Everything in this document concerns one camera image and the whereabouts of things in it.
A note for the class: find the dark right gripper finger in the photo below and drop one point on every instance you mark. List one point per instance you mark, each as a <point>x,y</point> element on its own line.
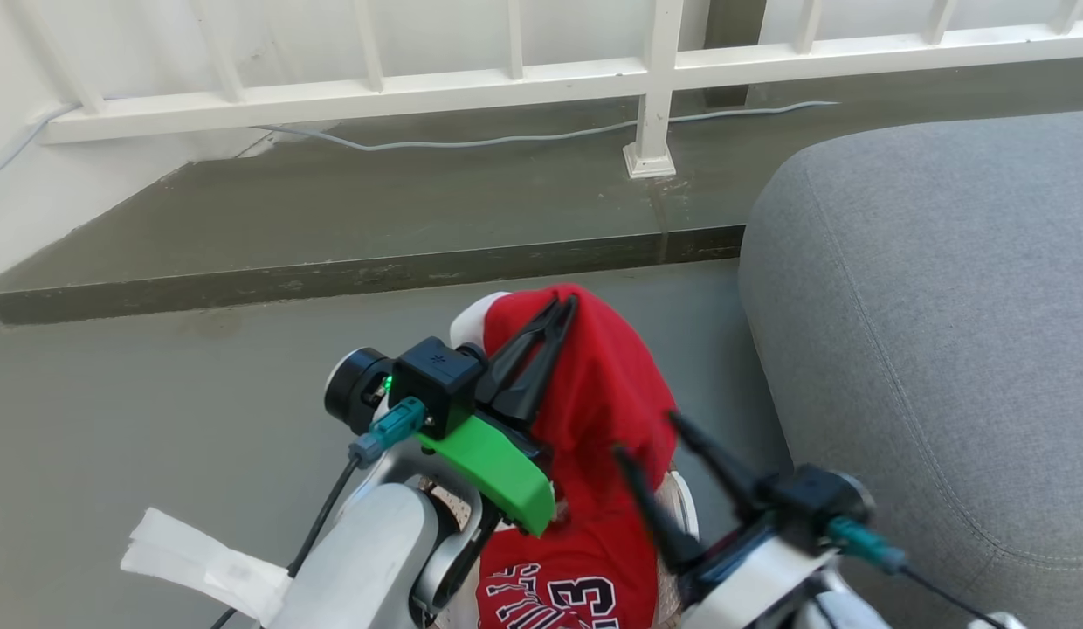
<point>720,467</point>
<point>659,520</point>

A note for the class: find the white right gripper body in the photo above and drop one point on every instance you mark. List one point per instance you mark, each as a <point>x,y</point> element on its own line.
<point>751,581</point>

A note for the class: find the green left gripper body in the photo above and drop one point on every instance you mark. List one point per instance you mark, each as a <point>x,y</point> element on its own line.
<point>498,472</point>

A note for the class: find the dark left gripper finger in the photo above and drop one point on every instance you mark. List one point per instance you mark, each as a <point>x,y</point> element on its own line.
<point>524,345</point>
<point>541,376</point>

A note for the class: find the red basketball jersey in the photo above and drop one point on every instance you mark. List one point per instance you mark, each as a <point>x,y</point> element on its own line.
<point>598,393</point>

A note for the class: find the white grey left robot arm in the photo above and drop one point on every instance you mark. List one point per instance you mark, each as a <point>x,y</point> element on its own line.
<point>375,559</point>

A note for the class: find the cream perforated laundry basket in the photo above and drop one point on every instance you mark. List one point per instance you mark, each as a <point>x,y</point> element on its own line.
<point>684,507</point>

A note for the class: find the grey fabric sofa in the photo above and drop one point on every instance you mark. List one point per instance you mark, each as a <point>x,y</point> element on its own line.
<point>934,349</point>

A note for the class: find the white metal railing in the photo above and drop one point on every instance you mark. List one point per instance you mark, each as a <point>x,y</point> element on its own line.
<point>655,79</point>

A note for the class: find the white tape strip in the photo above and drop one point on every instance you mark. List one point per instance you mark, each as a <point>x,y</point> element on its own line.
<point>201,563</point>

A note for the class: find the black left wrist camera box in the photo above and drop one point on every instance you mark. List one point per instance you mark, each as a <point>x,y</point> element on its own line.
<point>437,380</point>

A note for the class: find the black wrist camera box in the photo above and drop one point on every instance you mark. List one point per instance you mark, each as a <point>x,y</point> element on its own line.
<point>817,507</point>
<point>437,380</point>

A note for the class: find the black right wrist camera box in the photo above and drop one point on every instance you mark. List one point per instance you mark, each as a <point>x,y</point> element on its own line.
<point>817,507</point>

